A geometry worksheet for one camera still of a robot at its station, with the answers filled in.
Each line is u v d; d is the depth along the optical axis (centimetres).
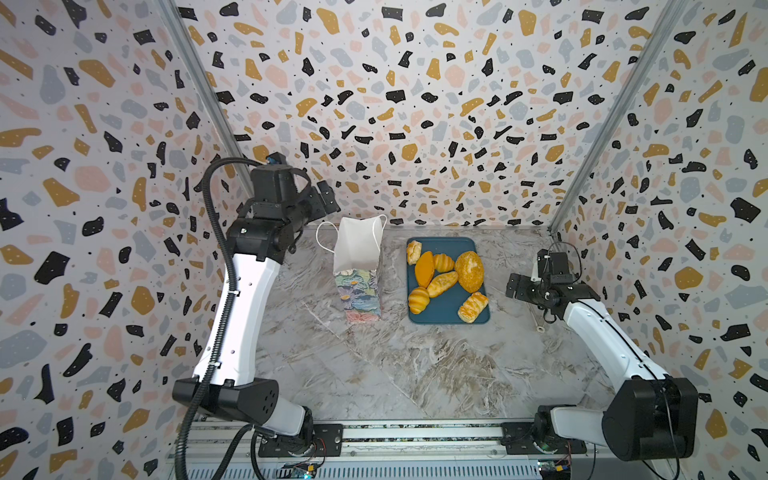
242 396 38
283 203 49
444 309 97
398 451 73
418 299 95
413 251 105
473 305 95
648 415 40
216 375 39
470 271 103
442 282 100
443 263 106
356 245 98
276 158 57
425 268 104
